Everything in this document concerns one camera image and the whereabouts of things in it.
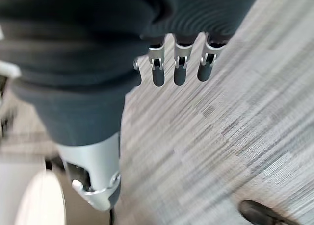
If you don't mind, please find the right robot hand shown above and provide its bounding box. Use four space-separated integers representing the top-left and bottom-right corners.
0 0 263 212

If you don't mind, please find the silver robot leg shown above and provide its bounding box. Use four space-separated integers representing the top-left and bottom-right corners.
0 150 67 225

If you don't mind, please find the dark robot foot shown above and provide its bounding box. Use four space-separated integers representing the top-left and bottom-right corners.
238 199 303 225

